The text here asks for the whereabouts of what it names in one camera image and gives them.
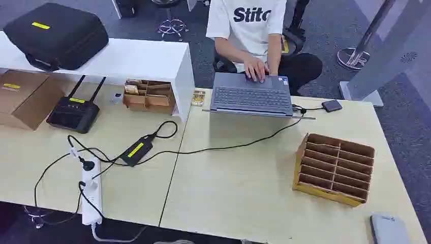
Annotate grey cables on floor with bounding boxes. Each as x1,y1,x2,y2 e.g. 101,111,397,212
21,203,56,230

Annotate black carrying case yellow label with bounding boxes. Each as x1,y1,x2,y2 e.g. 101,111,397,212
3,3,109,72

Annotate black router with antennas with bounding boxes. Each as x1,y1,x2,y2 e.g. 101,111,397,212
46,75,107,134

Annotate black power adapter yellow label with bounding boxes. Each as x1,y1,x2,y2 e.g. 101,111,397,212
119,134,156,168

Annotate wooden card sorting box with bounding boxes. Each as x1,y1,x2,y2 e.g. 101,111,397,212
292,133,376,208

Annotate short black drive cable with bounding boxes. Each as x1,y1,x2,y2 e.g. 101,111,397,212
292,104,324,115

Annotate person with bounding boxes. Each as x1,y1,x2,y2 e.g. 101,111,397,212
205,0,323,97

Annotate white power strip cable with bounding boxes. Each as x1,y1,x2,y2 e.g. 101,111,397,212
90,222,149,244

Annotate person's right hand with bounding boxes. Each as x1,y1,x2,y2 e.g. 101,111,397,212
243,56,270,83

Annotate grey laptop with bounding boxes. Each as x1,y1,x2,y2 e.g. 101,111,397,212
202,72,317,121

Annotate black cable with plug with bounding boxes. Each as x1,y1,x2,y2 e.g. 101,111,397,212
78,181,105,220

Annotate black external drive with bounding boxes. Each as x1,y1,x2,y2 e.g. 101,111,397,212
321,99,344,113

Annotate brown cardboard box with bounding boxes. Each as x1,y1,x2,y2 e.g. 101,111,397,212
0,70,65,131

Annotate white desk shelf riser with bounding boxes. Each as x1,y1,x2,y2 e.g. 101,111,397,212
0,30,196,123

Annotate black adapter mains cable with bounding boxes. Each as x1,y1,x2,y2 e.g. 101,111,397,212
67,134,130,172

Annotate black laptop power cable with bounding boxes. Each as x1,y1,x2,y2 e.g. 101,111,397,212
91,114,305,179

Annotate small wooden compartment box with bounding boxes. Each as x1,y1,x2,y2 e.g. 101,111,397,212
122,79,176,116

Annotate white power strip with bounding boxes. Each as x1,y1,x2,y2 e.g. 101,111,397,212
80,157,103,226

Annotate black box on floor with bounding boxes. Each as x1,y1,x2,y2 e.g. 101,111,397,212
112,0,139,19

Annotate grey display stand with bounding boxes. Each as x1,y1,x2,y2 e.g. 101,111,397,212
339,0,431,108

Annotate chrome stool base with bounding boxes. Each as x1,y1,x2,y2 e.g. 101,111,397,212
150,0,189,38

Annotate pack of cards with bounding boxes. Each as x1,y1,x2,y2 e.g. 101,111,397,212
191,90,206,107

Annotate chrome stanchion post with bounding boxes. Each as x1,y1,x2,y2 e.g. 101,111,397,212
337,0,398,72

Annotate thin black cable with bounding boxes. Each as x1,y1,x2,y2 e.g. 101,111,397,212
33,148,83,226

